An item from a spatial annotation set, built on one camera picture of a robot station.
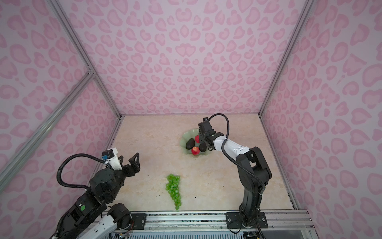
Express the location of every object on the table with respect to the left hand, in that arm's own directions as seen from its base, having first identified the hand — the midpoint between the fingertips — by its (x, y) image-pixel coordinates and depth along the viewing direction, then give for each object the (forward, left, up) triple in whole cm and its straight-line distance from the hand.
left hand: (131, 153), depth 68 cm
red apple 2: (+15, -29, -23) cm, 40 cm away
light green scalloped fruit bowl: (+27, -24, -24) cm, 44 cm away
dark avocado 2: (+17, -34, -23) cm, 44 cm away
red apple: (+23, -31, -23) cm, 45 cm away
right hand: (+22, -36, -16) cm, 45 cm away
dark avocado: (+21, -25, -24) cm, 41 cm away
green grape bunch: (-8, -16, -23) cm, 29 cm away
